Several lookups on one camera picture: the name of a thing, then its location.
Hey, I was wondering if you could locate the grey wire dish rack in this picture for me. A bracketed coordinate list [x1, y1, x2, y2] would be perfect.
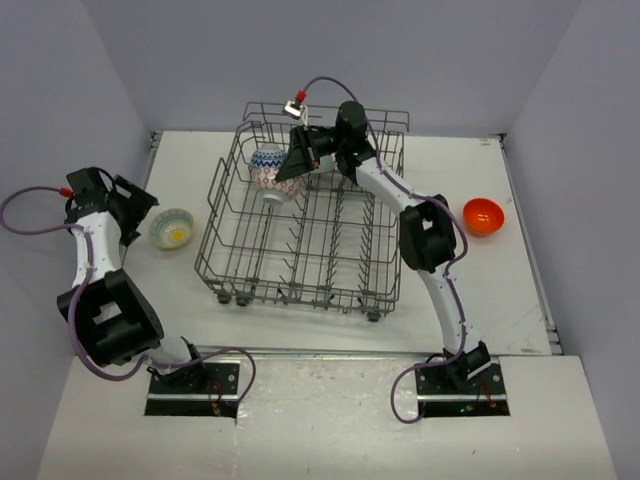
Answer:
[194, 101, 401, 321]

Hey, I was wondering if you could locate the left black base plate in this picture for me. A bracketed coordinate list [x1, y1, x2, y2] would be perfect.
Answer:
[144, 361, 240, 419]

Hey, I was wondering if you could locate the yellow dotted bowl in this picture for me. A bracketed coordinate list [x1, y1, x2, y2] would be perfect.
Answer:
[149, 208, 195, 250]

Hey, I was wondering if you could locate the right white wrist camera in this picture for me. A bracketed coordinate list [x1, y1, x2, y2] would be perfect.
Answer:
[282, 90, 308, 126]

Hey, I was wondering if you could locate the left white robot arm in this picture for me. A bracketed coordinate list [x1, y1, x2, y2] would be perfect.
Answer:
[57, 167, 208, 393]

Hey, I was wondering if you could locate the blue zigzag patterned bowl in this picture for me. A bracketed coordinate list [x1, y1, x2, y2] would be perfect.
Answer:
[250, 143, 287, 172]

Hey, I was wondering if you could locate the orange bowl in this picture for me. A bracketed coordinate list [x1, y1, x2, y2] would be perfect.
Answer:
[462, 198, 505, 237]

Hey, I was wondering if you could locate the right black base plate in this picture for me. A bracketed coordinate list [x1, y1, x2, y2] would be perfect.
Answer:
[414, 360, 510, 419]

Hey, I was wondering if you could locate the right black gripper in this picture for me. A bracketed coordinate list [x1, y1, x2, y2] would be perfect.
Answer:
[276, 125, 347, 183]

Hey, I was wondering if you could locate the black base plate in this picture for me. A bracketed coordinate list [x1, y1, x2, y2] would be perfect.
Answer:
[414, 360, 510, 419]
[144, 361, 240, 419]

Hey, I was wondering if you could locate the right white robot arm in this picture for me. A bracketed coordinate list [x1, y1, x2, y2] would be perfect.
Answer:
[276, 100, 490, 393]

